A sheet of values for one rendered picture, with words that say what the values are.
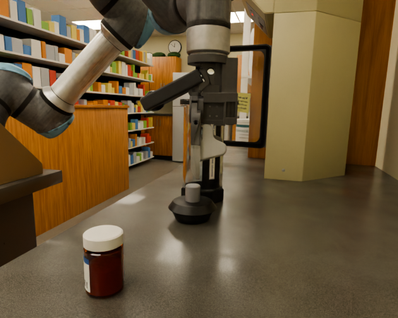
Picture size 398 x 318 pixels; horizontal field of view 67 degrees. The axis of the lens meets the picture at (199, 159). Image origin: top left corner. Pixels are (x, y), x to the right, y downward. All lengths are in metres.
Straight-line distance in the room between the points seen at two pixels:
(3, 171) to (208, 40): 0.64
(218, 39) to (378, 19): 0.91
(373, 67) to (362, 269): 0.96
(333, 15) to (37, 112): 0.91
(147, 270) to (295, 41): 0.72
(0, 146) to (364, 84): 1.21
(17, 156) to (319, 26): 0.90
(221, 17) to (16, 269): 0.47
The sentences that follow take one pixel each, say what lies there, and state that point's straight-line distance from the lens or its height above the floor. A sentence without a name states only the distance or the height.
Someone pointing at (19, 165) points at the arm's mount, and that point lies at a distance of 0.97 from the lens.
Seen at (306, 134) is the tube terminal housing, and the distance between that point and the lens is 0.92.
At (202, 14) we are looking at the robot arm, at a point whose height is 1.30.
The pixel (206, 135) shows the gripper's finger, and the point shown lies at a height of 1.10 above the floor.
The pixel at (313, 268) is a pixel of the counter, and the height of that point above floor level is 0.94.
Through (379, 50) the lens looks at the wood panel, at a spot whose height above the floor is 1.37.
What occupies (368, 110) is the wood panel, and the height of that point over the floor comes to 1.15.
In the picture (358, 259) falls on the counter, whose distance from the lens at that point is 0.51.
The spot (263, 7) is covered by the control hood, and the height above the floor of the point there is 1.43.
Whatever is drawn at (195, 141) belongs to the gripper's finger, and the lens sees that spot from 0.49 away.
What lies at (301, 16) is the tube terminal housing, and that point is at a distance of 0.94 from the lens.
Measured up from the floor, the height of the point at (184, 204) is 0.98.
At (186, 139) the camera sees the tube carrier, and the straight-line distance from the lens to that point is 0.66.
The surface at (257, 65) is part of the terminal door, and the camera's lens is 1.24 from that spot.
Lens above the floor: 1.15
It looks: 10 degrees down
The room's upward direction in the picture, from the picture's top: 1 degrees clockwise
